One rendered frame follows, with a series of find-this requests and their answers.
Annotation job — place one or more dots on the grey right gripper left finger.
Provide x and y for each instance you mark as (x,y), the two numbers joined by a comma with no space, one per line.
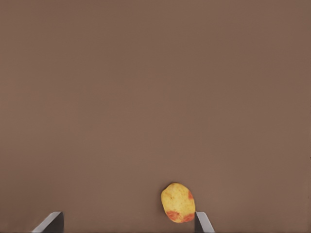
(52,224)

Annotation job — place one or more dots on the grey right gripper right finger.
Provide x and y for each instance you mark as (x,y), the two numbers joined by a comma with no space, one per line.
(202,224)

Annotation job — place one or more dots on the yellow potato with red patches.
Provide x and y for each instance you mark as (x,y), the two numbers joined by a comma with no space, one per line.
(177,201)

